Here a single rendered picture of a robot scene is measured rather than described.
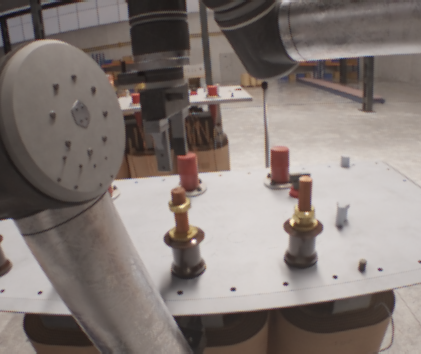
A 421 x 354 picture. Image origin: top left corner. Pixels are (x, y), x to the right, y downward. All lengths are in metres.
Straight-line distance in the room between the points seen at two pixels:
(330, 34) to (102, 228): 0.36
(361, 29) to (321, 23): 0.05
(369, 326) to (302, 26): 0.86
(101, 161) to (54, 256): 0.10
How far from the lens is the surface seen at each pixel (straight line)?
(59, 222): 0.28
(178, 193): 0.64
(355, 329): 1.02
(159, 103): 0.54
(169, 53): 0.55
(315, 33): 0.45
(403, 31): 0.42
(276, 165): 1.11
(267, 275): 0.72
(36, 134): 0.23
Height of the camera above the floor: 1.83
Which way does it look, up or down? 22 degrees down
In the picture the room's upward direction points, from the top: 5 degrees counter-clockwise
